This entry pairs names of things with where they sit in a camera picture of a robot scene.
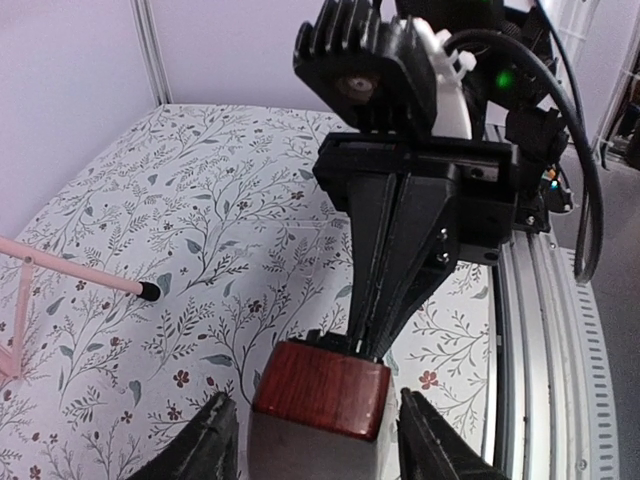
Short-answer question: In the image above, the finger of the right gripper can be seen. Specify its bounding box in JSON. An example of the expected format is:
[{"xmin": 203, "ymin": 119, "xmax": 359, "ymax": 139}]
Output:
[
  {"xmin": 362, "ymin": 176, "xmax": 456, "ymax": 358},
  {"xmin": 347, "ymin": 174, "xmax": 397, "ymax": 350}
]

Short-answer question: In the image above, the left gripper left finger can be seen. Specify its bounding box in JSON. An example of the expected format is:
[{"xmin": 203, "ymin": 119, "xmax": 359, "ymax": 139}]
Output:
[{"xmin": 129, "ymin": 392, "xmax": 238, "ymax": 480}]

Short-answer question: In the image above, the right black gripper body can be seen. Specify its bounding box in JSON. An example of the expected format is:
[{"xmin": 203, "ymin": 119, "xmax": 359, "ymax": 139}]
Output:
[{"xmin": 313, "ymin": 133, "xmax": 520, "ymax": 262}]

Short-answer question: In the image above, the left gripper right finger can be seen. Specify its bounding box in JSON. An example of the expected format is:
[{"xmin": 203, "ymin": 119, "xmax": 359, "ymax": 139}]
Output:
[{"xmin": 399, "ymin": 388, "xmax": 507, "ymax": 480}]

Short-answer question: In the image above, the clear metronome front cover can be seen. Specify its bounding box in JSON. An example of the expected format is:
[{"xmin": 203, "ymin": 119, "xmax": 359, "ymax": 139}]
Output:
[{"xmin": 209, "ymin": 217, "xmax": 352, "ymax": 355}]

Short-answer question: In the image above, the brown wooden metronome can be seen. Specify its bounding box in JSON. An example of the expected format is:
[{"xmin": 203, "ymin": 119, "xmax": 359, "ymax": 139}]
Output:
[{"xmin": 247, "ymin": 338, "xmax": 397, "ymax": 479}]

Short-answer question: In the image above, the pink music stand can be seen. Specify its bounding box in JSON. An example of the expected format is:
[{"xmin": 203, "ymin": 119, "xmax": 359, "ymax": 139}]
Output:
[{"xmin": 0, "ymin": 235, "xmax": 160, "ymax": 391}]

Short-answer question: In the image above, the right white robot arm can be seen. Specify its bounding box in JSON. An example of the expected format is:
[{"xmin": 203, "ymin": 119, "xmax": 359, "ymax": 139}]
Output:
[{"xmin": 293, "ymin": 1, "xmax": 573, "ymax": 362}]

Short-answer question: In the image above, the floral table mat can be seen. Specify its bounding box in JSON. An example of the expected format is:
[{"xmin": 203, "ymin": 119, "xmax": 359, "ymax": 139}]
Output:
[{"xmin": 1, "ymin": 105, "xmax": 348, "ymax": 479}]

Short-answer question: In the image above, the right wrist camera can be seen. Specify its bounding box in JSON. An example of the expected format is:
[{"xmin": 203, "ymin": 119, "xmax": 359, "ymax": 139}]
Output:
[{"xmin": 292, "ymin": 0, "xmax": 476, "ymax": 139}]

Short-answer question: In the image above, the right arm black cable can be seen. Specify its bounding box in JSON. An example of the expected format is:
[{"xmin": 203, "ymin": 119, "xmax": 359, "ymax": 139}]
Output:
[{"xmin": 444, "ymin": 0, "xmax": 605, "ymax": 284}]

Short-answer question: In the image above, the aluminium front rail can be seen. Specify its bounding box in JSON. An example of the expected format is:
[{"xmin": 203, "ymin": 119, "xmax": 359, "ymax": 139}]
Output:
[{"xmin": 492, "ymin": 124, "xmax": 640, "ymax": 480}]

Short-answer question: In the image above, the right metal frame post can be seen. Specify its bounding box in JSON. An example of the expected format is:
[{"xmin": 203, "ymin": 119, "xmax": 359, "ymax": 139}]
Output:
[{"xmin": 130, "ymin": 0, "xmax": 172, "ymax": 106}]

